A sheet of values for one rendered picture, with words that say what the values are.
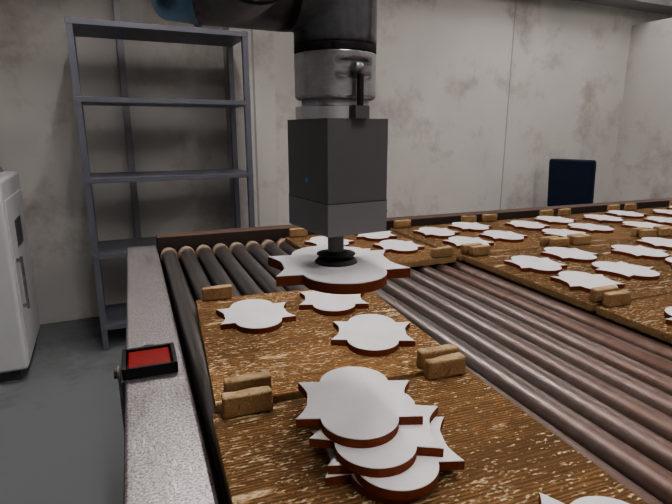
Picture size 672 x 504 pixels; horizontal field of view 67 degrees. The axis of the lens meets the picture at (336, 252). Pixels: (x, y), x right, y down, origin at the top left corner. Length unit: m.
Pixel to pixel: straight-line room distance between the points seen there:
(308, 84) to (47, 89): 3.29
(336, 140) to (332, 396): 0.28
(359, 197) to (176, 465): 0.34
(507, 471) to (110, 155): 3.38
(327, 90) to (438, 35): 4.16
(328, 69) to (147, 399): 0.49
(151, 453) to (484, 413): 0.38
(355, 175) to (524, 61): 4.76
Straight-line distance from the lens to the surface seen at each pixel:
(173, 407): 0.71
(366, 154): 0.46
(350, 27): 0.46
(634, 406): 0.77
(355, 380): 0.60
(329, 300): 0.96
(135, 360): 0.82
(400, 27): 4.40
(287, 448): 0.57
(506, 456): 0.58
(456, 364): 0.71
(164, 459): 0.62
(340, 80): 0.46
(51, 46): 3.73
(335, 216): 0.45
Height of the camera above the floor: 1.26
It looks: 14 degrees down
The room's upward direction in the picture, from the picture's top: straight up
